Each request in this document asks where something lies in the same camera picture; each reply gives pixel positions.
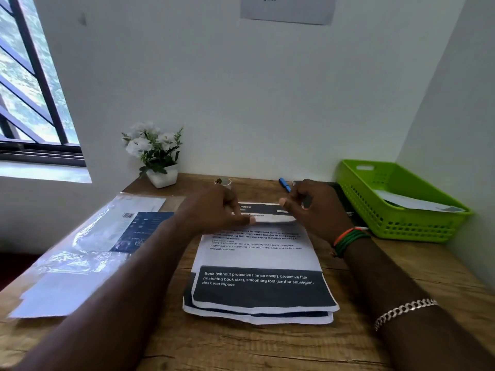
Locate stack of printed papers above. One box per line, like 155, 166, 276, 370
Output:
182, 272, 335, 326

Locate single white envelope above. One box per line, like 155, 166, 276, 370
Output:
373, 189, 466, 214

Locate green plastic basket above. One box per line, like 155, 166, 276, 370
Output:
335, 159, 474, 244

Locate white flower plant in pot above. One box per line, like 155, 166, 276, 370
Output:
122, 120, 184, 189

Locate clear plastic envelope wrapper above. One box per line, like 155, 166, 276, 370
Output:
19, 192, 186, 290

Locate orange and green thread wristbands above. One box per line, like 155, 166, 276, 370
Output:
329, 227, 372, 259

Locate person's left forearm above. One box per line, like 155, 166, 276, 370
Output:
15, 218, 202, 371

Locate silver chain bracelet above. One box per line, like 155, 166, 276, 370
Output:
374, 298, 439, 332

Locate paper notice on wall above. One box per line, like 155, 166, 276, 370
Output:
240, 0, 337, 26

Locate window with metal bars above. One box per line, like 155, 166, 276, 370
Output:
0, 0, 87, 167

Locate black notebook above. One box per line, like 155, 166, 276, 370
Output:
292, 181, 368, 230

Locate person's right forearm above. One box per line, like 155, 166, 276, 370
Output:
343, 237, 495, 371

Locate printed sheet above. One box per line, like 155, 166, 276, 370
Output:
191, 203, 340, 315

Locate person's right hand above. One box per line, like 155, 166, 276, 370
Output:
278, 179, 355, 246

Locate person's left hand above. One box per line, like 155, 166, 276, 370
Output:
176, 184, 256, 238

